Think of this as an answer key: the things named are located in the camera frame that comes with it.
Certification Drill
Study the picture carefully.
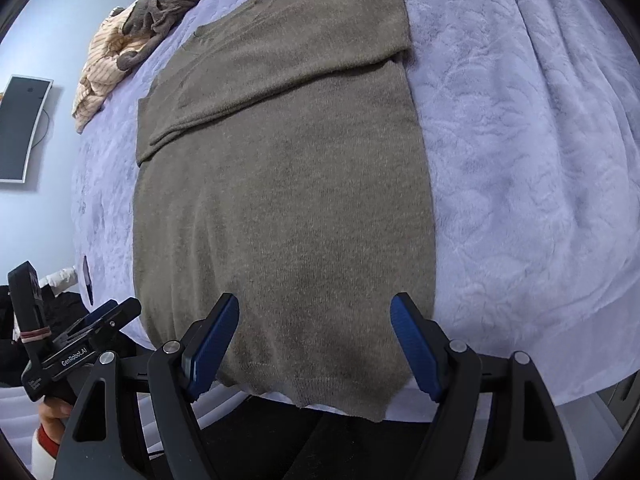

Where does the beige striped garment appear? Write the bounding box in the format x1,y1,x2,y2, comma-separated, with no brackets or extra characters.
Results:
72,1,150,134

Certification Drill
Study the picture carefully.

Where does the olive brown knit sweater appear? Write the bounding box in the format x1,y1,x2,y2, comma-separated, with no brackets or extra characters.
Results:
132,0,435,420

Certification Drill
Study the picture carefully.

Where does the person's left hand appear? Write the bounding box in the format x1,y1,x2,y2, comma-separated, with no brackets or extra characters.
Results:
38,398,73,445

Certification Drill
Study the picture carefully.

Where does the lavender plush bed blanket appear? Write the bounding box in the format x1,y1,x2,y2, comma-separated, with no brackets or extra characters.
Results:
69,0,640,409

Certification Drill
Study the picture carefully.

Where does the wall mounted dark monitor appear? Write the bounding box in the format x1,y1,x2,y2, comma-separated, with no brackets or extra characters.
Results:
0,76,53,184

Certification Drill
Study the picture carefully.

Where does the grey brown crumpled garment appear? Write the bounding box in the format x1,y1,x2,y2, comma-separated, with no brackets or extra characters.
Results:
116,0,201,72

